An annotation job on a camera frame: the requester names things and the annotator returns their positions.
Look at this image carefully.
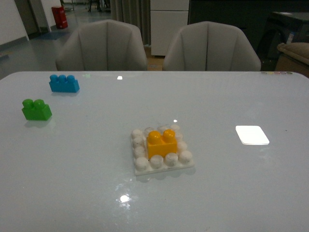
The brown cushion box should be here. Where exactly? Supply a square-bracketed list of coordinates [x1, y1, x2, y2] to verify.
[275, 43, 309, 77]

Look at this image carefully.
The green toy block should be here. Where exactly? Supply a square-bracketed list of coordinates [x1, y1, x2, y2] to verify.
[22, 99, 52, 121]

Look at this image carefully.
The grey curtain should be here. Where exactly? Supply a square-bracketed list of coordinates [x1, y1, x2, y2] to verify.
[110, 0, 151, 45]

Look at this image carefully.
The dark appliance at right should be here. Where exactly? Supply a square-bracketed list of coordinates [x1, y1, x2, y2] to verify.
[257, 12, 309, 59]

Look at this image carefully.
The dark counter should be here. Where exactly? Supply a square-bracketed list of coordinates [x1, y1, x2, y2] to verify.
[188, 0, 309, 49]

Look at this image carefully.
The blue toy block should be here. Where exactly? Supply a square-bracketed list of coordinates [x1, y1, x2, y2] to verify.
[49, 74, 80, 93]

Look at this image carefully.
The white studded base plate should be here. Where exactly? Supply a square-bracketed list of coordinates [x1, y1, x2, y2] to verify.
[131, 124, 194, 175]

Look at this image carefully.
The left beige chair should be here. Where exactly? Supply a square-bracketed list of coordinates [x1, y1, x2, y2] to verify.
[56, 20, 147, 71]

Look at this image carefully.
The yellow toy block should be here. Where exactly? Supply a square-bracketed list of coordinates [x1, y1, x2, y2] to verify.
[146, 129, 177, 159]

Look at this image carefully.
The right beige chair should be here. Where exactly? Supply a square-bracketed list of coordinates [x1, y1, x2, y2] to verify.
[163, 21, 261, 72]

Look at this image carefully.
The beige chair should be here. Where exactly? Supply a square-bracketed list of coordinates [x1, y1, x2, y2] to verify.
[56, 20, 147, 71]
[163, 21, 261, 72]

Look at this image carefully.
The white cabinet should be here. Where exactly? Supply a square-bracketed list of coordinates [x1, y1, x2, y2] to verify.
[150, 0, 189, 56]

